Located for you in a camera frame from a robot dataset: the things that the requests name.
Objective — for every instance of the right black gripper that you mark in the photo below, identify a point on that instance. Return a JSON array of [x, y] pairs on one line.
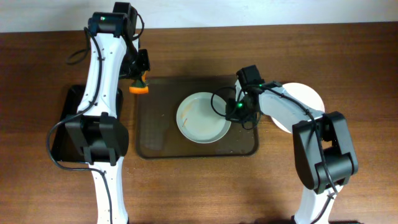
[[235, 113]]

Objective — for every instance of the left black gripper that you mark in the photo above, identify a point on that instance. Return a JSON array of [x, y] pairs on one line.
[[138, 73]]

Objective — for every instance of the orange green scrub sponge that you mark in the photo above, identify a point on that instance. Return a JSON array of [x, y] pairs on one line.
[[139, 85]]

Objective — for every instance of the white plate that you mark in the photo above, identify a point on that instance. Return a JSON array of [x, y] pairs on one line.
[[197, 120], [288, 113]]

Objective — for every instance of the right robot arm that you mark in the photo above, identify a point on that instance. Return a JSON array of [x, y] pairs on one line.
[[324, 154]]

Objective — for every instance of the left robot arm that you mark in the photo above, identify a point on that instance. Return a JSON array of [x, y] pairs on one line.
[[108, 47]]

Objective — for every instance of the brown serving tray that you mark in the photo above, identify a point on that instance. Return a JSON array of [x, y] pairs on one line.
[[157, 133]]

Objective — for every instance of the small black tray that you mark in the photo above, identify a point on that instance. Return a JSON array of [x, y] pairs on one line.
[[90, 138]]

